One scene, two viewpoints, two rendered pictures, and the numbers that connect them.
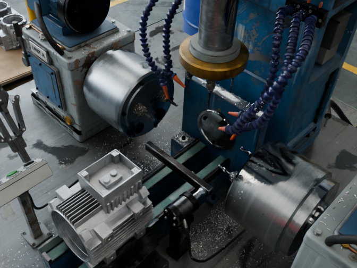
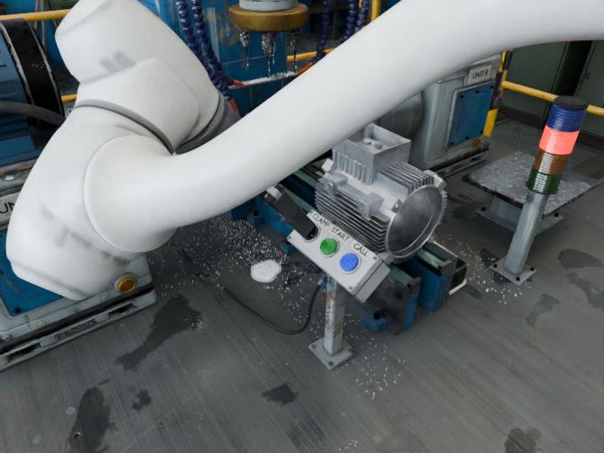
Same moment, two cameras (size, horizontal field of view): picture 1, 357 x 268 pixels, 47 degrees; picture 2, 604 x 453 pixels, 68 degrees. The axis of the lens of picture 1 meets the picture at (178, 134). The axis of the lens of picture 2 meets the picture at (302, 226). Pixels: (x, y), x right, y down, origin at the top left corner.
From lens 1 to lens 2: 125 cm
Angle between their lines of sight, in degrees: 59
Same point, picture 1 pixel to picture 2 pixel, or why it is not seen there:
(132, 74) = not seen: hidden behind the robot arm
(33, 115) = (36, 373)
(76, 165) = (205, 308)
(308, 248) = (441, 85)
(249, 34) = (222, 14)
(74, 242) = (397, 251)
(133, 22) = not seen: outside the picture
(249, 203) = not seen: hidden behind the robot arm
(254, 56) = (235, 38)
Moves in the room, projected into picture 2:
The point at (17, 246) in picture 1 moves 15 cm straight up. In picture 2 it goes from (351, 373) to (357, 316)
